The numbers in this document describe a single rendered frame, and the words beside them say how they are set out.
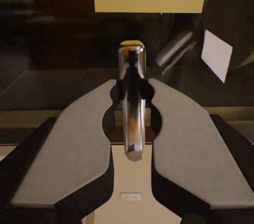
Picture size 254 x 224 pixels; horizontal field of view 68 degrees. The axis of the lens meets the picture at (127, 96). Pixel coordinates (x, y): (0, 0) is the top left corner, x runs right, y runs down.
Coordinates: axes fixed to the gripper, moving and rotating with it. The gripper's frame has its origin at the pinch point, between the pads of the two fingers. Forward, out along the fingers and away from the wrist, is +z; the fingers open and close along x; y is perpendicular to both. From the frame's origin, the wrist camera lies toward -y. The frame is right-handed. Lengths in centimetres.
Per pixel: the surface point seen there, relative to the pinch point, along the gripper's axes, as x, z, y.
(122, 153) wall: -7, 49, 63
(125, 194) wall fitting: -7, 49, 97
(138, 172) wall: 1, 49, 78
